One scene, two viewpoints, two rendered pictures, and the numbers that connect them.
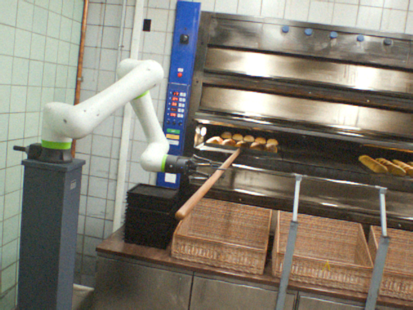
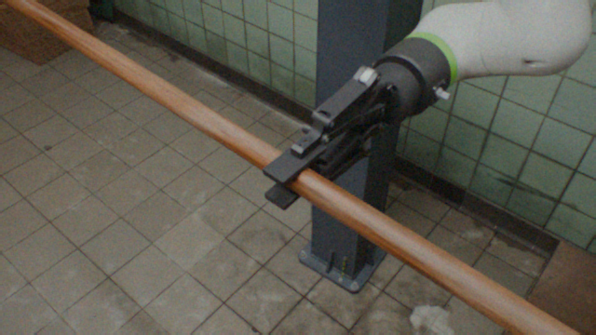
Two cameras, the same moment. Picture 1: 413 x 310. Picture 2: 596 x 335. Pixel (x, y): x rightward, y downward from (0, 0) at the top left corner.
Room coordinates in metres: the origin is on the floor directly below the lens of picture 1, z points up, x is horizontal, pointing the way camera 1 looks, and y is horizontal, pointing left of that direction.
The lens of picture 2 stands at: (2.19, -0.39, 1.59)
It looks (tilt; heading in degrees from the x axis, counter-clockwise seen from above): 45 degrees down; 122
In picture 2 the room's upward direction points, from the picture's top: straight up
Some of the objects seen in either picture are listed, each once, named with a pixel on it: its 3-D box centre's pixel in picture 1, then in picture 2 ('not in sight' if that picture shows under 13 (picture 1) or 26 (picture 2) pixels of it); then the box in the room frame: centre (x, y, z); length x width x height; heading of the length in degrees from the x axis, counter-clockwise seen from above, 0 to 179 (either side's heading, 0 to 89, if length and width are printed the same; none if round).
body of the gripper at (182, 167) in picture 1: (187, 166); (376, 104); (2.01, 0.08, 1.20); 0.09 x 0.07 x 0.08; 81
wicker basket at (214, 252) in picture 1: (224, 232); not in sight; (2.53, -0.18, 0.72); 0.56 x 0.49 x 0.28; 80
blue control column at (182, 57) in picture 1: (196, 145); not in sight; (3.78, 0.10, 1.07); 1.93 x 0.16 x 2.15; 172
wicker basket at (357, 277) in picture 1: (319, 248); not in sight; (2.44, -0.77, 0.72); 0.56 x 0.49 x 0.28; 83
